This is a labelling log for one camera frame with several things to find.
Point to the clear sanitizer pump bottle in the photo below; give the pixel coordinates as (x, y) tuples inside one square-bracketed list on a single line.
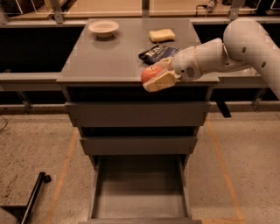
[(250, 71)]

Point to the blue chip bag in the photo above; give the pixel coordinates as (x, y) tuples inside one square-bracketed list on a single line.
[(157, 53)]

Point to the yellow sponge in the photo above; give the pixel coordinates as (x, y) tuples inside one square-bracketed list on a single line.
[(161, 35)]

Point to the red apple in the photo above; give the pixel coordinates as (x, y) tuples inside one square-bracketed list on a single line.
[(150, 72)]

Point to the grey middle drawer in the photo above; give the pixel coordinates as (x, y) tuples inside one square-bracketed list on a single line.
[(153, 145)]

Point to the black chair leg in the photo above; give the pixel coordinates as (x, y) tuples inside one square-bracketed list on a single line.
[(16, 214)]

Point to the grey open bottom drawer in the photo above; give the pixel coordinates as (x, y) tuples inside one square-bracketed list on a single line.
[(140, 189)]

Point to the white bowl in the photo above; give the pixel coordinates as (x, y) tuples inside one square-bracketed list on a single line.
[(103, 28)]

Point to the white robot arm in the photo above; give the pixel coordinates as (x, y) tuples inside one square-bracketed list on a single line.
[(245, 43)]

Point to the grey drawer cabinet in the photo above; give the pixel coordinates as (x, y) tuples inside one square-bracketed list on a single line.
[(101, 85)]

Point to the grey top drawer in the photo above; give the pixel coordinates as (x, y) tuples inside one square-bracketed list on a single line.
[(137, 114)]

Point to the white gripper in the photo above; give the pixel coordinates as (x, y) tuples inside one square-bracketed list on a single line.
[(185, 64)]

